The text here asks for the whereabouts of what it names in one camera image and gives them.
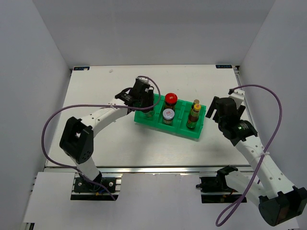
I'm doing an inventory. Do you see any green three-compartment tray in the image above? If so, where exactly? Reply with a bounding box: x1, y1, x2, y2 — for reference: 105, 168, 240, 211
134, 94, 206, 139

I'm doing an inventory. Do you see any small yellow-label bottle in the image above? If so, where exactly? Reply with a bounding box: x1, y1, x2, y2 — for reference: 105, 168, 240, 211
191, 99, 200, 110

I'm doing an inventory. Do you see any red-lid sauce jar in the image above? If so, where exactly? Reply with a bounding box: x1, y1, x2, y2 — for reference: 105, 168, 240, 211
164, 92, 178, 111

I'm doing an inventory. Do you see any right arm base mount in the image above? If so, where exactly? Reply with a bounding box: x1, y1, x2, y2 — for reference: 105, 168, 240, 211
195, 165, 240, 204

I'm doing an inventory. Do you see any blue corner label left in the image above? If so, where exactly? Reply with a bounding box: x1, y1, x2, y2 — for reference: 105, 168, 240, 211
73, 66, 90, 71

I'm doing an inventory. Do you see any blue corner label right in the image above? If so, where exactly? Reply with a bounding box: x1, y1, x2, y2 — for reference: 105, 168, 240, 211
215, 64, 233, 69

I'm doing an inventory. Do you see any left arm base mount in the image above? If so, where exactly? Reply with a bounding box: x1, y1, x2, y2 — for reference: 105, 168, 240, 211
71, 174, 121, 201

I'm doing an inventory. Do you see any black-lid pepper jar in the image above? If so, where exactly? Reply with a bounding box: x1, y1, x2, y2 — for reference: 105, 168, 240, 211
143, 109, 155, 119

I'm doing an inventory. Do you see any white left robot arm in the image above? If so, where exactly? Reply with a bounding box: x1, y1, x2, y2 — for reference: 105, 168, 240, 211
59, 77, 154, 192

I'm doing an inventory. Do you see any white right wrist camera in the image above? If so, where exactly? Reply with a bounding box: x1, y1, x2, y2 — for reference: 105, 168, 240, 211
228, 89, 245, 108

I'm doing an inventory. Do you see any blue corner label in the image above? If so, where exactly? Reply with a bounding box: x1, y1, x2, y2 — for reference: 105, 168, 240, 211
215, 64, 233, 69
73, 66, 90, 71

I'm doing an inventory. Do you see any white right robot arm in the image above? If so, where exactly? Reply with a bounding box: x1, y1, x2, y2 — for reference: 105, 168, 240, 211
206, 97, 307, 226

